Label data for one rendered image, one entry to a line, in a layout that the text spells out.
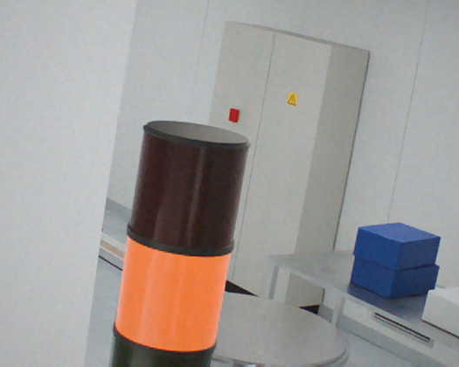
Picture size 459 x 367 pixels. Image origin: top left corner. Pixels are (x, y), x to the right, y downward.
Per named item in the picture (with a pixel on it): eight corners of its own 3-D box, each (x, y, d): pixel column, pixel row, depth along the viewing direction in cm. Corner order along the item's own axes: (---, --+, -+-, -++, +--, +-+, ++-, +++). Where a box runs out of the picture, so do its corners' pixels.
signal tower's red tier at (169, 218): (169, 252, 45) (185, 148, 44) (109, 220, 49) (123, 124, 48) (253, 248, 48) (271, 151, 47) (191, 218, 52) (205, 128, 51)
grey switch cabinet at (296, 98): (277, 321, 756) (328, 45, 715) (180, 270, 845) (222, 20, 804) (318, 316, 784) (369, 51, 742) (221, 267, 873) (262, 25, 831)
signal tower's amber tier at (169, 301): (153, 357, 46) (168, 256, 45) (95, 319, 50) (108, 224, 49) (235, 347, 49) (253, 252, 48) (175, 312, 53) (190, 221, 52)
